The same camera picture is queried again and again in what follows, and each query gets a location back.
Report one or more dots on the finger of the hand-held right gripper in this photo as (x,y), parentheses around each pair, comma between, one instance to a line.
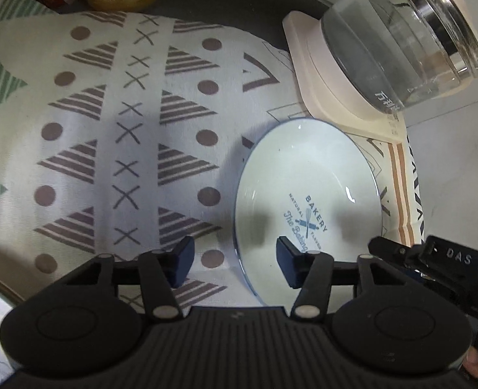
(389,251)

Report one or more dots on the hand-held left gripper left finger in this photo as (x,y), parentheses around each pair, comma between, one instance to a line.
(184,259)

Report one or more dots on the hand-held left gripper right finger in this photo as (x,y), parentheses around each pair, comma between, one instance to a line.
(289,263)

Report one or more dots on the small white plate blue print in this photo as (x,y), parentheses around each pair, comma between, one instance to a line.
(304,170)

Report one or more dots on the patterned fringed table cloth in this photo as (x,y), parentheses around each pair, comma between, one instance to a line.
(101,129)

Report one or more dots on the glass electric kettle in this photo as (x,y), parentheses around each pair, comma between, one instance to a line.
(385,40)

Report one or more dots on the cream kettle base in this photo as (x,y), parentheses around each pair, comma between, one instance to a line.
(304,48)

